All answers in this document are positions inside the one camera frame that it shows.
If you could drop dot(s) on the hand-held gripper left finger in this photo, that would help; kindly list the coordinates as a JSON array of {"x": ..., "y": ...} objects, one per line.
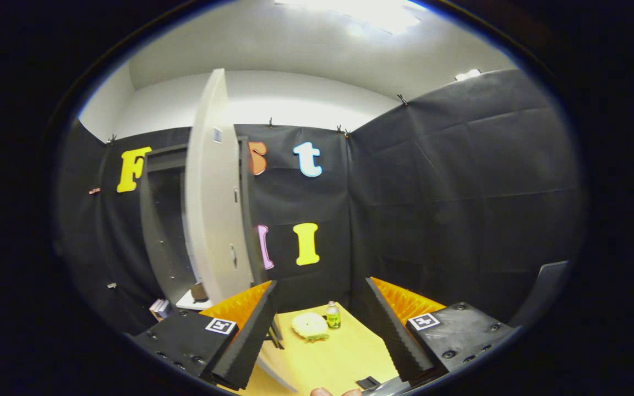
[{"x": 251, "y": 341}]

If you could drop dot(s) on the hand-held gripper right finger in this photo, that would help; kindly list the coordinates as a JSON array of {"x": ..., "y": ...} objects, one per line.
[{"x": 397, "y": 341}]

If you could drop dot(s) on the brown fuzzy shoe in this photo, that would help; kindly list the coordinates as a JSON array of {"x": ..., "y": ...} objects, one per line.
[{"x": 198, "y": 291}]

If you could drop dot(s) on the grey shoe cabinet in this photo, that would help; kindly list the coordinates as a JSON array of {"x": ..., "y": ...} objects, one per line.
[{"x": 154, "y": 236}]

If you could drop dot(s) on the beige shoe cabinet door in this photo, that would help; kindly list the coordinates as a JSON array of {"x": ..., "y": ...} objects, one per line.
[{"x": 212, "y": 192}]

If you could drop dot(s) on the white cabinet shelf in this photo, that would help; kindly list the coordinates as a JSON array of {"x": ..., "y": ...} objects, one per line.
[{"x": 190, "y": 302}]

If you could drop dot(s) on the small black block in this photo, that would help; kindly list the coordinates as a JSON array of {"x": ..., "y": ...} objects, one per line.
[{"x": 367, "y": 382}]

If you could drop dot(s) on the yellow plush toy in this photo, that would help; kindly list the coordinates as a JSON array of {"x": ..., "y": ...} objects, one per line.
[{"x": 310, "y": 325}]

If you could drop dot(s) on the green bottle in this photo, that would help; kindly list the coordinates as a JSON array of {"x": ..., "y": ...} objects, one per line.
[{"x": 333, "y": 316}]

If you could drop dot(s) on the white book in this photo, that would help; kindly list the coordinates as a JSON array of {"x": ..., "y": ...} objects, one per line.
[{"x": 154, "y": 306}]

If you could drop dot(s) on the black backdrop cloth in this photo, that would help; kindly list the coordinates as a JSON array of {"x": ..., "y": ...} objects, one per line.
[{"x": 460, "y": 192}]

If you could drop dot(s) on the small white light fixture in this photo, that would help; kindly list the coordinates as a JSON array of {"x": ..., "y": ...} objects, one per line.
[{"x": 468, "y": 74}]

